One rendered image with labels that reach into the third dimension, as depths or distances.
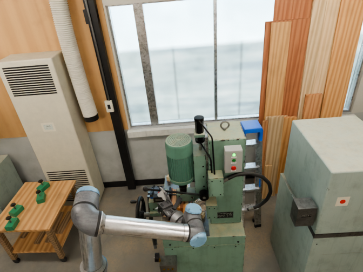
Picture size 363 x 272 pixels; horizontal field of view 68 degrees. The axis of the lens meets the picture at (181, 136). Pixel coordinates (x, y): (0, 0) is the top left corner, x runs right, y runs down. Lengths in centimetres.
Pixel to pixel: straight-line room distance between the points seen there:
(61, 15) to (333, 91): 265
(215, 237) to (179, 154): 66
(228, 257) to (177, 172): 79
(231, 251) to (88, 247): 101
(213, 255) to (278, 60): 183
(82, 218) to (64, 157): 194
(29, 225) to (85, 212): 158
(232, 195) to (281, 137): 131
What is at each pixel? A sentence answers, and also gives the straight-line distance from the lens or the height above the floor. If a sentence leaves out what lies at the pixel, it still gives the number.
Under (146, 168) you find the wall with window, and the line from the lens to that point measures 346.
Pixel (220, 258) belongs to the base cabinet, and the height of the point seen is 55.
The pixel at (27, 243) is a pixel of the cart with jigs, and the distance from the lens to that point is 326.
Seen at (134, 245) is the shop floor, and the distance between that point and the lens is 303.
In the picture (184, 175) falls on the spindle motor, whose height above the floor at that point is 124.
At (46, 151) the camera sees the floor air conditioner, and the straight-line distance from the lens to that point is 325.
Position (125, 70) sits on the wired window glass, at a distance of 295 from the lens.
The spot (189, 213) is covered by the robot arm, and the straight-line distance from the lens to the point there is 152.
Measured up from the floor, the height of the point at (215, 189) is 121.
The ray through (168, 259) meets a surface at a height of 62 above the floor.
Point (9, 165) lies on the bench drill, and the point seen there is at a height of 58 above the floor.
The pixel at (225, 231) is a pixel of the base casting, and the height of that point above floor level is 80.
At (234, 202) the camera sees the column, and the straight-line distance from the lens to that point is 191.
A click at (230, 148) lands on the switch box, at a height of 148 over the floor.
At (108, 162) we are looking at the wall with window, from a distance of 349.
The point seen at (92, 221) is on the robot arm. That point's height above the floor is 146.
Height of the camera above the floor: 238
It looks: 32 degrees down
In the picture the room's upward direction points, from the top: 5 degrees counter-clockwise
